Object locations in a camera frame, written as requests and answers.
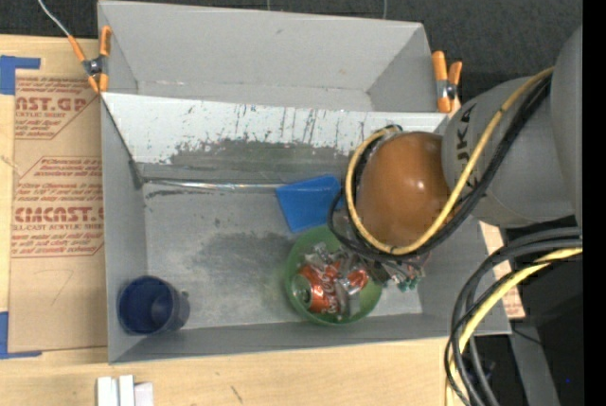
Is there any green plastic bowl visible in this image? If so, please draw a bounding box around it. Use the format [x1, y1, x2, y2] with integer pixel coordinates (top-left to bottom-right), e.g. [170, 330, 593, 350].
[283, 224, 383, 327]

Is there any dark blue cup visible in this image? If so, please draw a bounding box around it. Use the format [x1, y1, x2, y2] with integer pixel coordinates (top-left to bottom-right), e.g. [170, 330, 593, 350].
[116, 274, 191, 337]

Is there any blue flat sponge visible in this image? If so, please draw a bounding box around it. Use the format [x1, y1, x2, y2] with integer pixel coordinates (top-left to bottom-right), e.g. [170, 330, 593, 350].
[275, 174, 346, 234]

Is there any grey metal bin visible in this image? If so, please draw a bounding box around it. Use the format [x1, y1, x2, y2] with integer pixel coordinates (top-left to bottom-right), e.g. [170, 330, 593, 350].
[97, 0, 513, 365]

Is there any crushed orange soda can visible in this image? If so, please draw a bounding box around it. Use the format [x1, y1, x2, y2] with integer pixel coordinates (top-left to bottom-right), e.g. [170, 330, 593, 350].
[291, 257, 370, 315]

